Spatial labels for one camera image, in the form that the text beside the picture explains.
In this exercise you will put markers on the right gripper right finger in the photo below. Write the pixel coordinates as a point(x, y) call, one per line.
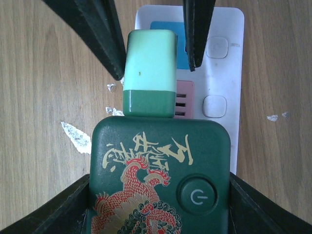
point(253, 213)

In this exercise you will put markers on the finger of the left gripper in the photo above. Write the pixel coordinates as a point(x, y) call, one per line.
point(197, 15)
point(96, 23)

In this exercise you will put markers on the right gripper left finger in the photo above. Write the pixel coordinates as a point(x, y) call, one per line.
point(64, 214)

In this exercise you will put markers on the light green plug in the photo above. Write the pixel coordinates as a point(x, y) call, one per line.
point(150, 74)

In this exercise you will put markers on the white multicolour power strip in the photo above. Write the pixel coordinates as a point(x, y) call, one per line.
point(212, 91)

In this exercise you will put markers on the dark green dragon adapter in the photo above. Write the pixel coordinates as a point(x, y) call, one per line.
point(159, 176)

